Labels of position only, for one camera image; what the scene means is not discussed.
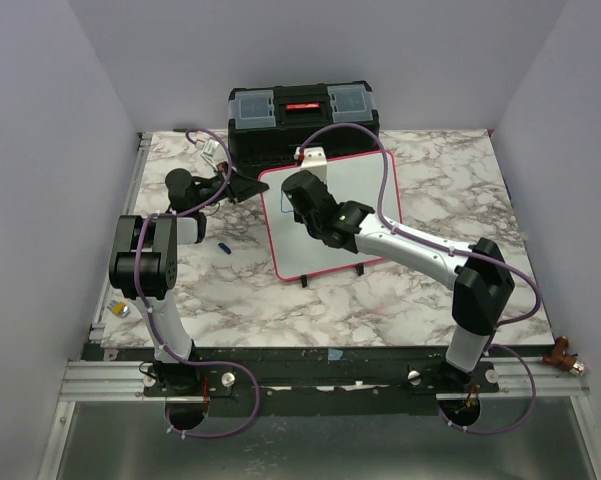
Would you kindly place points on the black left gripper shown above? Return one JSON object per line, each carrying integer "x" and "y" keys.
{"x": 242, "y": 187}

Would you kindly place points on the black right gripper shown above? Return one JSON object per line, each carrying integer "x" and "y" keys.
{"x": 298, "y": 217}

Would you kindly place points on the blue marker cap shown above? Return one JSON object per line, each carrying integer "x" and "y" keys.
{"x": 225, "y": 248}

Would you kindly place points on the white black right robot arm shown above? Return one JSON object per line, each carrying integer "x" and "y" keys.
{"x": 481, "y": 286}

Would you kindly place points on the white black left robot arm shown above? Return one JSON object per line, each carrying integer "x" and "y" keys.
{"x": 144, "y": 258}

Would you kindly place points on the pink framed whiteboard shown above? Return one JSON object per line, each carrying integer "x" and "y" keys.
{"x": 358, "y": 183}

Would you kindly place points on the black plastic toolbox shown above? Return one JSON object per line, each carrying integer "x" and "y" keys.
{"x": 267, "y": 125}

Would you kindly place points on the blue tape piece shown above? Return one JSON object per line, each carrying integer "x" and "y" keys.
{"x": 334, "y": 354}

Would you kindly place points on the yellow silver small part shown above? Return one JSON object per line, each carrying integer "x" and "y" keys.
{"x": 118, "y": 308}

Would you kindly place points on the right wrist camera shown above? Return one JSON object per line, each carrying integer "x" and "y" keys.
{"x": 313, "y": 160}

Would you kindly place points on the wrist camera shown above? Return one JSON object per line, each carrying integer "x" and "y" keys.
{"x": 313, "y": 160}
{"x": 208, "y": 152}

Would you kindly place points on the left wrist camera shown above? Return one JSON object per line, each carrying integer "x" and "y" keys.
{"x": 208, "y": 152}

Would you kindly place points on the black mounting rail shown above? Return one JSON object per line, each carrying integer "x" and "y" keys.
{"x": 233, "y": 382}

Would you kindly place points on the red brown cable connector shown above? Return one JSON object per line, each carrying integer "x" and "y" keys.
{"x": 560, "y": 358}

